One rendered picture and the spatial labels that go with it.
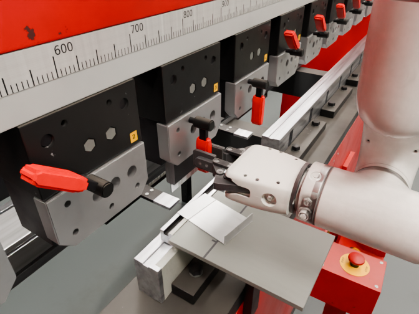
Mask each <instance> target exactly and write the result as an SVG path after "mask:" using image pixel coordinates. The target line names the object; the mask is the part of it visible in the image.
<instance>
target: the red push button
mask: <svg viewBox="0 0 419 314"><path fill-rule="evenodd" d="M348 258H349V261H350V265H351V266H352V267H354V268H358V267H359V266H360V265H363V264H364V263H365V258H364V256H363V255H362V254H360V253H358V252H351V253H350V254H349V255H348Z"/></svg>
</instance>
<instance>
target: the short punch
mask: <svg viewBox="0 0 419 314"><path fill-rule="evenodd" d="M165 169H166V181H167V182H168V183H170V184H171V193H172V192H173V191H174V190H175V189H176V188H178V187H179V186H180V185H181V184H183V183H184V182H185V181H186V180H187V179H188V178H189V177H190V176H192V175H193V174H194V173H195V172H197V170H198V168H197V167H195V166H194V165H193V154H192V155H191V156H189V157H188V158H187V159H185V160H184V161H183V162H182V163H180V164H179V165H175V164H172V163H169V162H166V163H165Z"/></svg>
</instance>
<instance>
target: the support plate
mask: <svg viewBox="0 0 419 314"><path fill-rule="evenodd" d="M212 198H214V199H216V200H217V201H219V202H221V203H223V204H224V205H226V206H228V207H230V208H231V209H233V210H234V211H236V212H238V213H240V212H241V211H242V210H243V208H244V207H245V206H246V205H244V204H241V203H238V202H235V201H232V200H230V199H228V198H227V197H225V193H223V192H221V191H216V192H215V193H214V194H213V195H212ZM250 214H253V219H252V222H251V223H250V224H248V225H247V226H246V227H245V228H244V229H243V230H242V231H241V232H239V233H238V234H237V235H236V236H234V237H233V238H232V239H231V240H230V241H229V242H228V243H226V244H225V245H224V244H222V243H221V242H220V241H218V243H217V244H216V245H215V246H214V247H213V249H212V250H211V251H210V252H209V254H208V255H207V256H206V257H205V258H203V256H204V255H205V254H206V253H207V251H209V249H210V248H211V247H212V245H213V244H214V243H215V242H213V241H212V240H215V241H217V240H216V239H215V238H214V237H212V236H210V235H209V234H207V233H206V232H205V231H203V230H202V229H200V228H199V227H197V226H196V225H194V224H193V223H191V222H190V221H187V222H186V223H185V224H184V225H183V226H182V227H181V228H180V229H179V230H178V231H177V232H176V233H175V234H174V235H173V236H172V237H171V238H170V239H169V244H170V245H172V246H174V247H176V248H178V249H180V250H182V251H184V252H186V253H188V254H190V255H192V256H194V257H196V258H197V259H200V260H202V261H203V262H206V263H207V264H210V265H212V266H213V267H216V268H217V269H220V270H222V271H223V272H225V273H227V274H229V275H231V276H233V277H235V278H237V279H239V280H241V281H243V282H245V283H247V284H249V285H251V286H253V287H254V288H256V289H258V290H260V291H262V292H264V293H266V294H268V295H270V296H272V297H274V298H276V299H278V300H280V301H282V302H284V303H286V304H288V305H290V306H292V307H294V308H296V309H298V310H300V311H303V309H304V307H305V305H306V303H307V300H308V298H309V296H310V294H311V291H312V289H313V287H314V285H315V282H316V280H317V278H318V276H319V274H320V271H321V269H322V266H323V264H324V262H325V260H326V258H327V255H328V253H329V251H330V248H331V247H332V244H333V242H334V240H335V236H334V235H332V234H328V233H326V232H324V231H321V230H318V229H316V228H313V227H311V226H308V225H306V224H303V223H301V222H298V221H295V220H293V219H290V218H288V217H285V216H282V215H280V214H277V213H273V212H267V211H263V210H260V209H256V208H253V207H250V206H247V208H246V209H245V210H244V211H243V212H242V213H241V215H243V216H245V217H248V216H249V215H250Z"/></svg>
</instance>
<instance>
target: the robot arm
mask: <svg viewBox="0 0 419 314"><path fill-rule="evenodd" d="M357 111H358V114H359V116H360V118H361V119H362V121H363V122H364V126H363V132H362V140H361V144H360V151H359V157H358V161H357V165H356V167H355V171H354V172H350V171H346V170H344V169H340V168H336V167H333V166H329V165H327V164H323V163H319V162H314V163H313V164H311V163H308V162H305V161H303V160H301V159H299V158H296V157H294V156H292V155H289V154H287V153H283V152H282V151H278V150H275V149H272V148H268V147H266V146H261V145H251V146H248V147H245V148H238V149H236V148H233V147H227V148H226V149H225V147H222V146H219V145H216V144H213V143H212V152H211V153H209V152H206V151H203V150H199V149H194V150H193V165H194V166H195V167H197V168H200V169H203V170H205V171H209V172H210V173H212V174H213V176H214V181H213V188H214V189H215V190H220V191H225V197H227V198H228V199H230V200H232V201H235V202H238V203H241V204H244V205H247V206H250V207H253V208H256V209H260V210H263V211H267V212H273V213H277V214H285V215H288V214H289V213H292V214H295V213H296V219H299V220H301V221H304V222H307V223H309V224H312V225H314V226H317V227H320V228H322V229H325V230H327V231H330V232H333V233H335V234H338V235H340V236H343V237H346V238H348V239H351V240H354V241H356V242H359V243H361V244H364V245H367V246H369V247H372V248H374V249H377V250H380V251H382V252H384V253H387V254H390V255H392V256H395V257H398V258H400V259H403V260H406V261H408V262H411V263H413V264H417V265H418V264H419V192H417V191H413V190H411V188H412V184H413V181H414V179H415V175H416V173H417V170H418V167H419V0H373V4H372V11H371V15H370V21H369V25H368V31H367V38H366V41H365V48H364V54H363V59H362V65H361V69H360V77H359V83H358V88H357ZM223 168H224V169H226V173H224V170H223Z"/></svg>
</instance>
